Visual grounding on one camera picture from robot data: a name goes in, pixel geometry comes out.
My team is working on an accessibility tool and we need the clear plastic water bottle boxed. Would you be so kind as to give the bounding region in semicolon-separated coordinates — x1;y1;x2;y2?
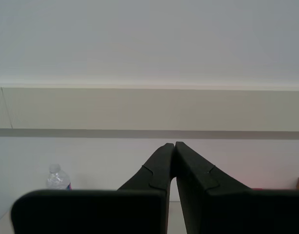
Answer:
46;163;72;191

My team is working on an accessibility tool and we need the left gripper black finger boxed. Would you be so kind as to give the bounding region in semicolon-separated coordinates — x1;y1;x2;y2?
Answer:
175;141;299;234
10;142;176;234

